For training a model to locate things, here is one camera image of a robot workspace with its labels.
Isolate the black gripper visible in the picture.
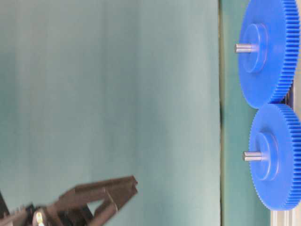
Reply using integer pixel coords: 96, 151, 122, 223
0, 176, 138, 226

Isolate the small blue gear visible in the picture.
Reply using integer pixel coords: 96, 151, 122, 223
249, 104, 301, 210

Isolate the silver steel shaft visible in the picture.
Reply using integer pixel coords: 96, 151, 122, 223
242, 151, 262, 161
234, 43, 253, 53

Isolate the large blue gear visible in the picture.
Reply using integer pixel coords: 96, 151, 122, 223
238, 0, 301, 109

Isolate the aluminium extrusion rail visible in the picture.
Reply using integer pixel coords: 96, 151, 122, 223
270, 86, 301, 226

